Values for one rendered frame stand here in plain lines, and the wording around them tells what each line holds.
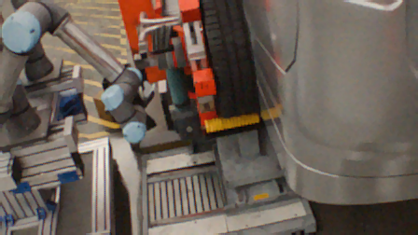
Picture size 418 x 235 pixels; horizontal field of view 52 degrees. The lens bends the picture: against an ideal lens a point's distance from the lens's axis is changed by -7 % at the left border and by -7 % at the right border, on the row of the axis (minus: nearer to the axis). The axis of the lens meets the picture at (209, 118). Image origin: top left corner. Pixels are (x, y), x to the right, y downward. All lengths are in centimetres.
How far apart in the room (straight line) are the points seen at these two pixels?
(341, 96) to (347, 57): 10
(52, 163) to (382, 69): 140
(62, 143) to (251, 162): 96
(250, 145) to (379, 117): 136
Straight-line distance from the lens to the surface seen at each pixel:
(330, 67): 100
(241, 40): 175
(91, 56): 157
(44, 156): 194
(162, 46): 182
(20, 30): 145
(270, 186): 230
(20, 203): 240
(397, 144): 111
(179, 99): 227
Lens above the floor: 173
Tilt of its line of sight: 34 degrees down
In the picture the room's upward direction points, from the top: 11 degrees counter-clockwise
